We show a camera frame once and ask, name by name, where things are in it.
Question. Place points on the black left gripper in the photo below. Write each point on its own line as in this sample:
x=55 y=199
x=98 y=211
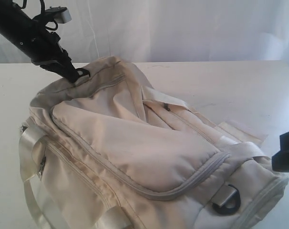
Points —
x=49 y=55

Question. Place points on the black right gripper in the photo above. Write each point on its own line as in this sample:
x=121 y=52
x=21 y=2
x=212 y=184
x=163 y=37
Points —
x=280 y=161

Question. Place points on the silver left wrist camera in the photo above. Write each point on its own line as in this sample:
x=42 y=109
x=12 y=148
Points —
x=59 y=14

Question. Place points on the beige fabric duffel bag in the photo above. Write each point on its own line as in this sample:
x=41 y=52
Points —
x=111 y=152

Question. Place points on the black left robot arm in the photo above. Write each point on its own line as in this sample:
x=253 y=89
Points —
x=16 y=25

